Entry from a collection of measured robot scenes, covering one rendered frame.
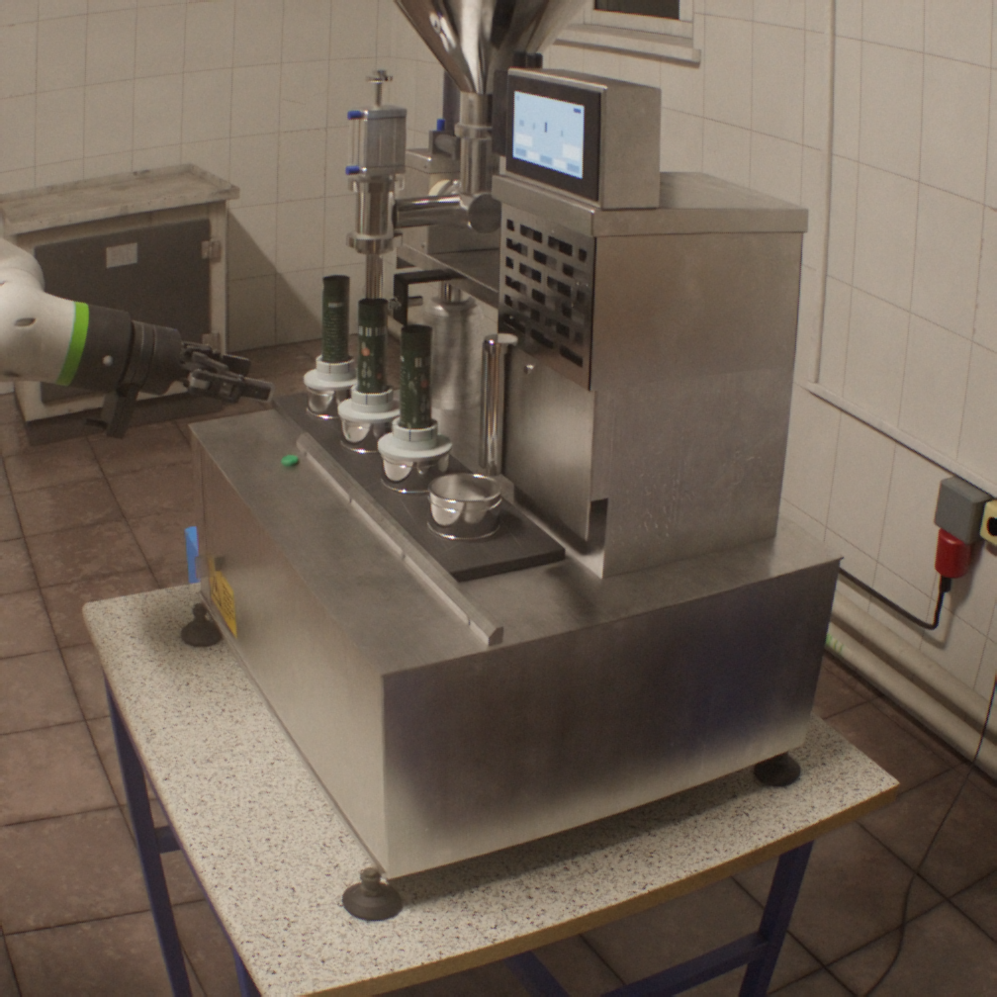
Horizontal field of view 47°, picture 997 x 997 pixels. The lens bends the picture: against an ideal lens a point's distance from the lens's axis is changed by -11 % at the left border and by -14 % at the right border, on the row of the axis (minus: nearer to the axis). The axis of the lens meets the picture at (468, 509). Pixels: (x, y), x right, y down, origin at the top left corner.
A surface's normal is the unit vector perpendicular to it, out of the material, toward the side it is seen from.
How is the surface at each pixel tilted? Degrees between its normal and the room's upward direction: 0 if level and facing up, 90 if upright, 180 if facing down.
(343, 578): 0
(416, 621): 0
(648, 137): 90
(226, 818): 0
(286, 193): 90
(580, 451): 90
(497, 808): 90
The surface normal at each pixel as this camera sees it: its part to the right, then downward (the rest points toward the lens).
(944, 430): -0.90, 0.17
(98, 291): 0.44, 0.40
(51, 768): 0.03, -0.91
